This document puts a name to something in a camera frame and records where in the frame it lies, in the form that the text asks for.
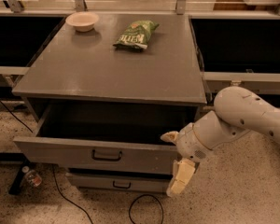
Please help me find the grey top drawer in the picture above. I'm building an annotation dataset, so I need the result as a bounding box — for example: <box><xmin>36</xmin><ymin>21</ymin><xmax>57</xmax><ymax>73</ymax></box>
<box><xmin>14</xmin><ymin>102</ymin><xmax>196</xmax><ymax>175</ymax></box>

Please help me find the beige bowl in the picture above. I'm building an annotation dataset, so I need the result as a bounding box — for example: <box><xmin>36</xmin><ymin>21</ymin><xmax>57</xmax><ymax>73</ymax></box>
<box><xmin>65</xmin><ymin>11</ymin><xmax>99</xmax><ymax>32</ymax></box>

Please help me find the black table leg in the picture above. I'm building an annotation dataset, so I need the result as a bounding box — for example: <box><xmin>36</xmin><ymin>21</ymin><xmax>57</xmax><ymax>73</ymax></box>
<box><xmin>8</xmin><ymin>160</ymin><xmax>30</xmax><ymax>195</ymax></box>

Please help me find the plastic bottle on floor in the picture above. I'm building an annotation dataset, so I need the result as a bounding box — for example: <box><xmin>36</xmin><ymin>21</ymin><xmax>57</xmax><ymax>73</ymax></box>
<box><xmin>21</xmin><ymin>166</ymin><xmax>42</xmax><ymax>188</ymax></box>

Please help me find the grey bottom drawer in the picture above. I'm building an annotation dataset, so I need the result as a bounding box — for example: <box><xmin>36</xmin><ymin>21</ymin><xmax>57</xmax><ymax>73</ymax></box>
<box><xmin>65</xmin><ymin>169</ymin><xmax>173</xmax><ymax>193</ymax></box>

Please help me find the black looped cable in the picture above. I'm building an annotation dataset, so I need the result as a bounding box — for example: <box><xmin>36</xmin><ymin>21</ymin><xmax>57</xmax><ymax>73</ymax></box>
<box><xmin>128</xmin><ymin>193</ymin><xmax>164</xmax><ymax>224</ymax></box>

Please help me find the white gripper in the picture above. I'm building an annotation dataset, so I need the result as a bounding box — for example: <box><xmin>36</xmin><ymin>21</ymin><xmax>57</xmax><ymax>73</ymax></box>
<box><xmin>161</xmin><ymin>122</ymin><xmax>213</xmax><ymax>197</ymax></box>

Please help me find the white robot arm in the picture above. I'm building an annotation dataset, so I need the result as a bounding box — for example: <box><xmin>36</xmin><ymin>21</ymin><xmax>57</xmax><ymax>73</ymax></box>
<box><xmin>161</xmin><ymin>86</ymin><xmax>280</xmax><ymax>197</ymax></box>

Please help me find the grey drawer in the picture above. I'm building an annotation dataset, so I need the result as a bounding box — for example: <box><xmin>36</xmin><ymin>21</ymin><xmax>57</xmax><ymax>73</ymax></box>
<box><xmin>14</xmin><ymin>102</ymin><xmax>196</xmax><ymax>175</ymax></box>
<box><xmin>65</xmin><ymin>169</ymin><xmax>173</xmax><ymax>193</ymax></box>

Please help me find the grey drawer cabinet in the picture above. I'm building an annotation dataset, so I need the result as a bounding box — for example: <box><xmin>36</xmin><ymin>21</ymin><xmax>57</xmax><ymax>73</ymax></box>
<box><xmin>11</xmin><ymin>12</ymin><xmax>208</xmax><ymax>196</ymax></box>

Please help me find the black floor cable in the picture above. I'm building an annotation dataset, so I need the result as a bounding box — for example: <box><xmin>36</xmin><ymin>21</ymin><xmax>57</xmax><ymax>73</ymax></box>
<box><xmin>0</xmin><ymin>97</ymin><xmax>94</xmax><ymax>224</ymax></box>

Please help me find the green chip bag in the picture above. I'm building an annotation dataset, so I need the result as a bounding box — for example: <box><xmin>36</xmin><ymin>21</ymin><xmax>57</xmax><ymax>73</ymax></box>
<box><xmin>113</xmin><ymin>20</ymin><xmax>159</xmax><ymax>49</ymax></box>

